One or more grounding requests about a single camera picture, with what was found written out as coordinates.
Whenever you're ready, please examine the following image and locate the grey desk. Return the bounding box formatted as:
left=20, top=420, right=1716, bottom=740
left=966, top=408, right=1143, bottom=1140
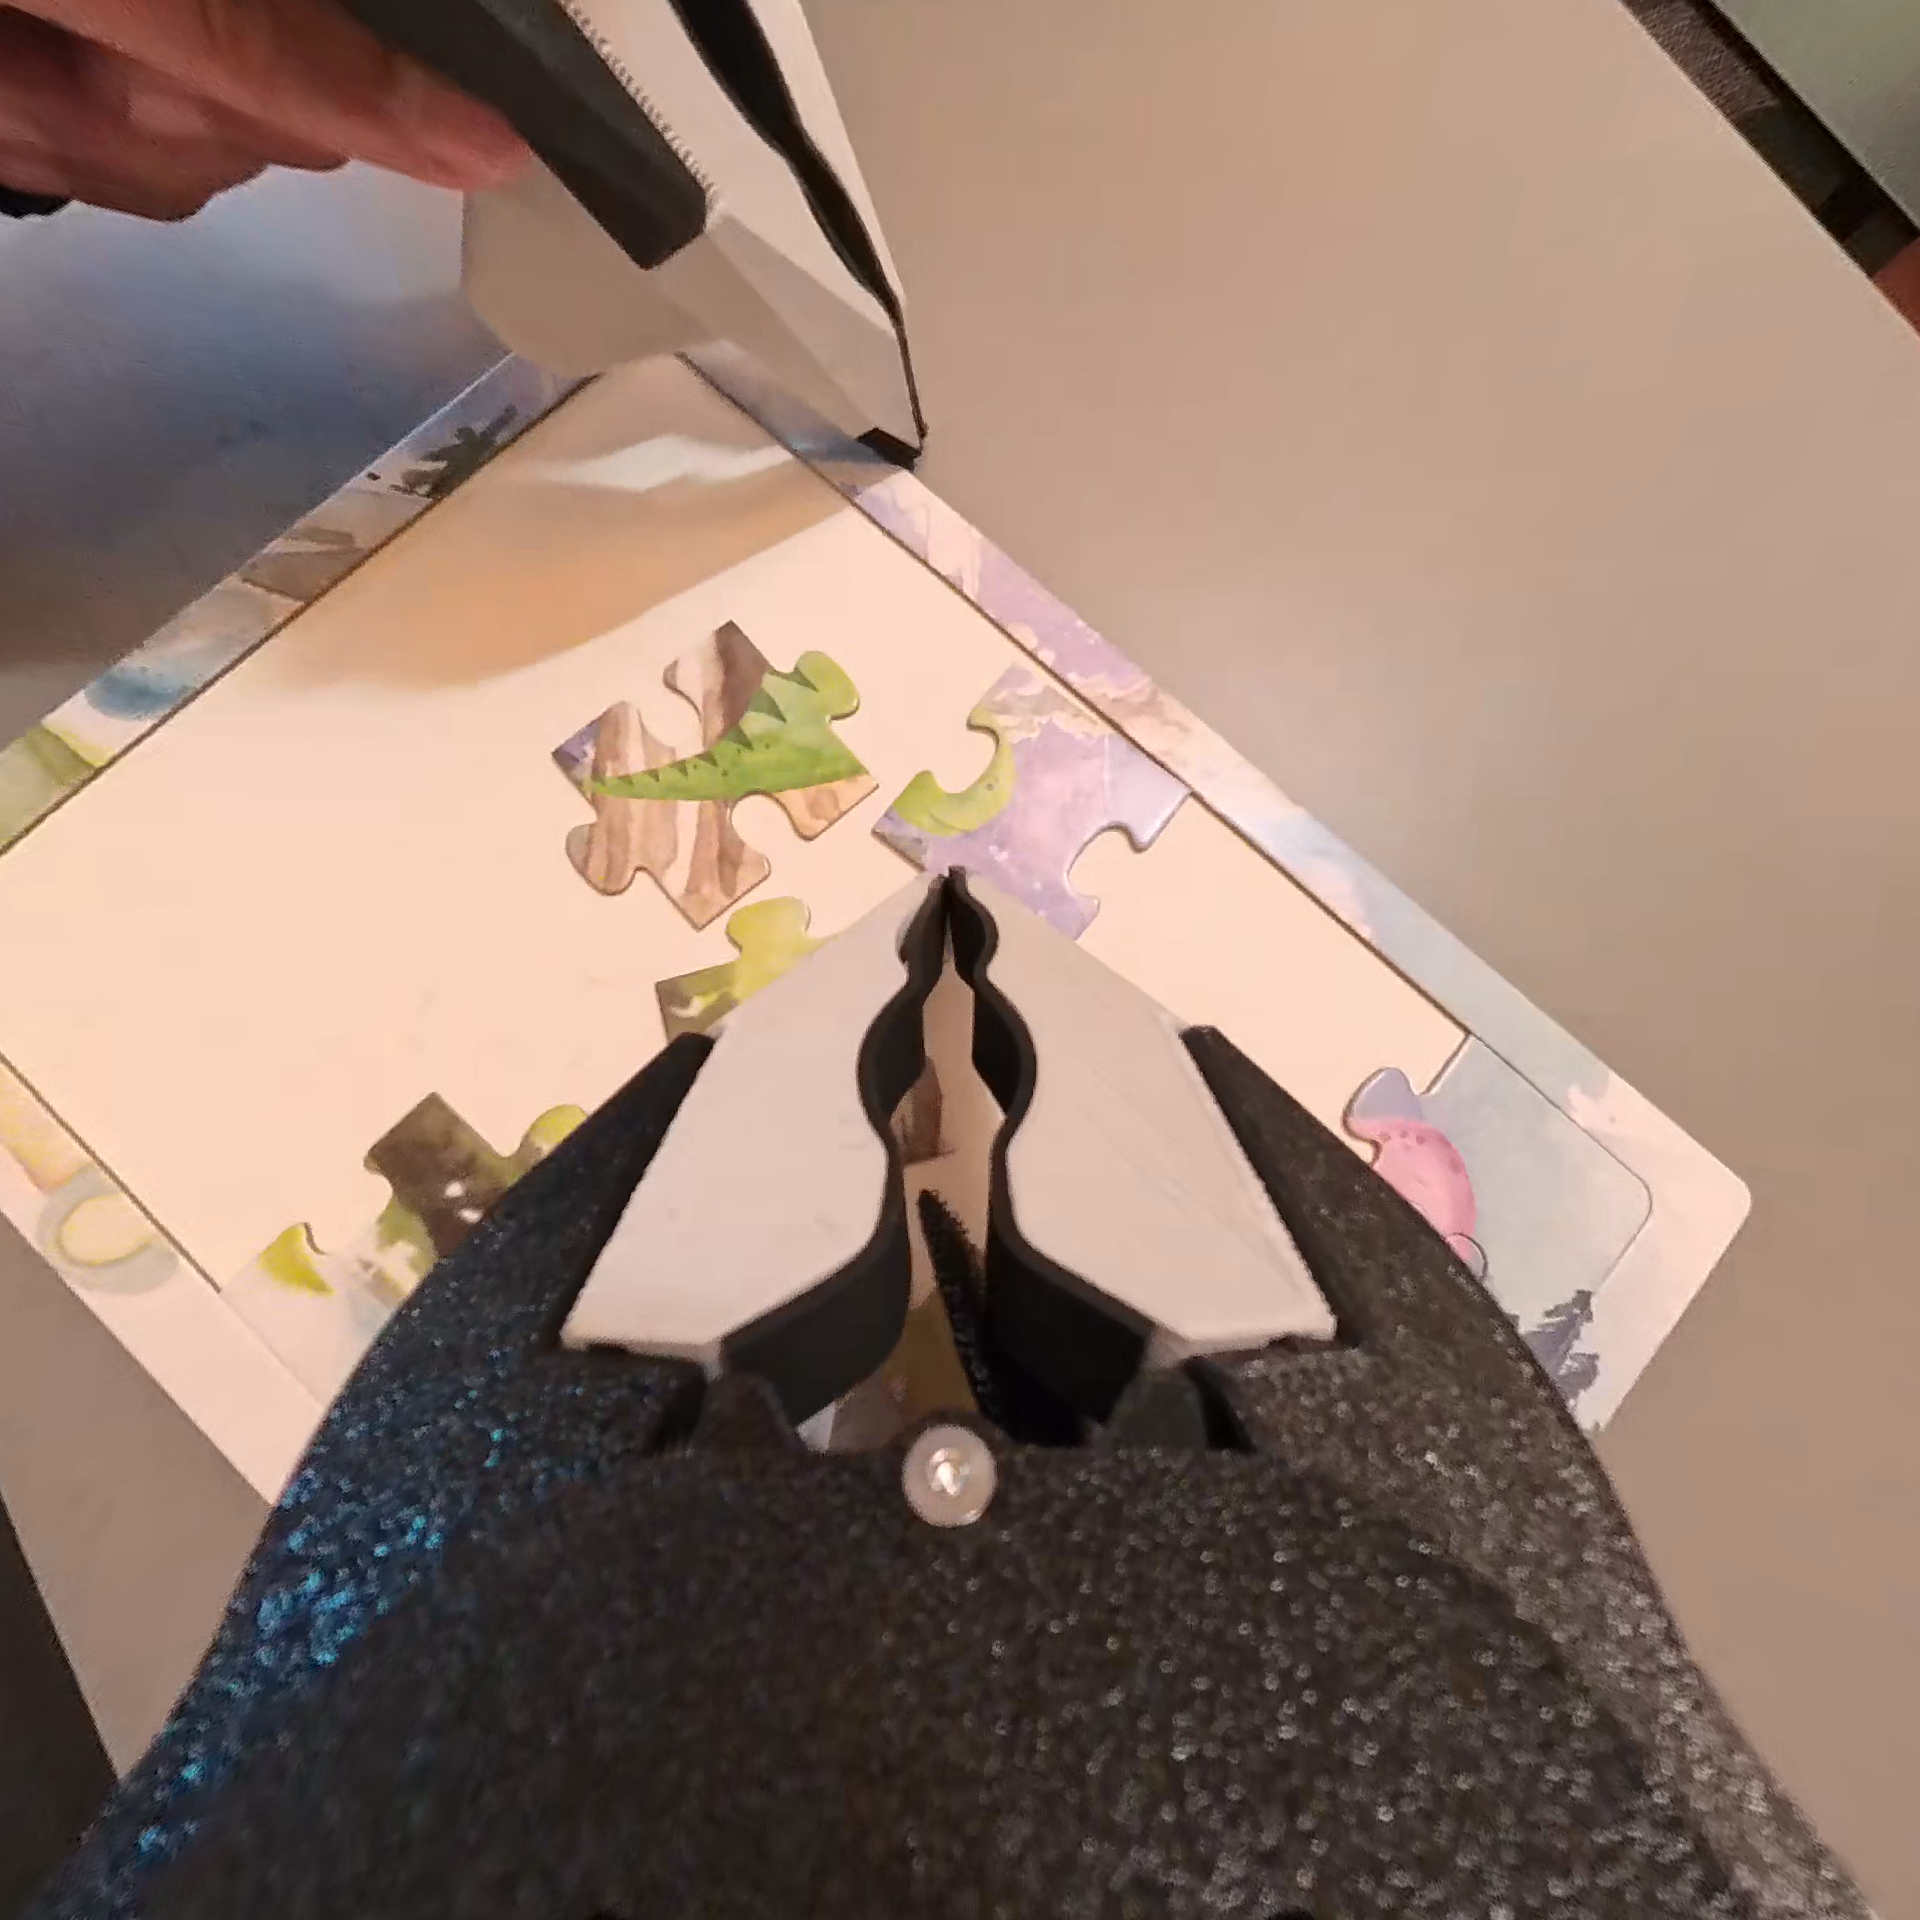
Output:
left=0, top=0, right=1920, bottom=1920

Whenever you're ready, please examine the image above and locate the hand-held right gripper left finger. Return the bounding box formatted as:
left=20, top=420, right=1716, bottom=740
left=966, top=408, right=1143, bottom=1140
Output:
left=562, top=874, right=954, bottom=1379

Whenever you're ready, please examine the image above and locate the dark tree puzzle piece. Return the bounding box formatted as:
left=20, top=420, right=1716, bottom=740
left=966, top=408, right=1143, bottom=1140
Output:
left=223, top=1092, right=591, bottom=1314

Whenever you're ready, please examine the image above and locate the adjacent white desk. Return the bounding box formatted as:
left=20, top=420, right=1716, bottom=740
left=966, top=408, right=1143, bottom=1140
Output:
left=1620, top=0, right=1920, bottom=325

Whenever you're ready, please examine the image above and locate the lilac green-head puzzle piece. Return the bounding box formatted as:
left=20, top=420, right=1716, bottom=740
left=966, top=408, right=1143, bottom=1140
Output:
left=873, top=662, right=1192, bottom=940

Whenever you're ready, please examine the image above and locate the green printed puzzle piece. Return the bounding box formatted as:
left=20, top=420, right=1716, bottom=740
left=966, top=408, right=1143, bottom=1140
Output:
left=657, top=897, right=952, bottom=1164

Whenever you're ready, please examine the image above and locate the green striped puzzle piece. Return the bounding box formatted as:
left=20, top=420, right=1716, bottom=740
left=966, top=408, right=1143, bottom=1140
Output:
left=555, top=620, right=876, bottom=932

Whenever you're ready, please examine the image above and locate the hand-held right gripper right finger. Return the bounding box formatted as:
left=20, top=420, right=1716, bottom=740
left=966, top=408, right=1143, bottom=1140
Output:
left=958, top=872, right=1339, bottom=1374

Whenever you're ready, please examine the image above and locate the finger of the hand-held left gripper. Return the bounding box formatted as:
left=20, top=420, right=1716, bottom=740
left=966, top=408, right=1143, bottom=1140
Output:
left=702, top=0, right=928, bottom=449
left=576, top=0, right=922, bottom=454

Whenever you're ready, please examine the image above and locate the pink corner puzzle piece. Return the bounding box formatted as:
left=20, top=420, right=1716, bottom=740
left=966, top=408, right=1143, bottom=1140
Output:
left=1342, top=1035, right=1656, bottom=1329

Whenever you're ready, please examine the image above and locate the person's left hand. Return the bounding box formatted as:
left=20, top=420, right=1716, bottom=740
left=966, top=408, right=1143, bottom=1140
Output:
left=0, top=0, right=535, bottom=224

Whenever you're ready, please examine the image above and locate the landscape jigsaw puzzle board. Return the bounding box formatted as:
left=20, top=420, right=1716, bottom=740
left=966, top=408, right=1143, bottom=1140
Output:
left=0, top=353, right=1754, bottom=1502

